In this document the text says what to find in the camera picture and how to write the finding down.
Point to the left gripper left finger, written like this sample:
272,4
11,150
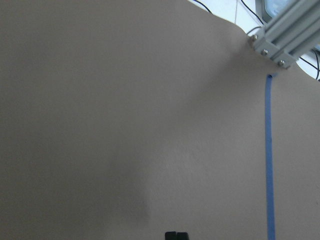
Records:
170,235

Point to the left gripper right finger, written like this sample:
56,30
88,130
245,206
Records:
182,236

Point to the aluminium frame post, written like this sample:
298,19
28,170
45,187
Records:
290,34

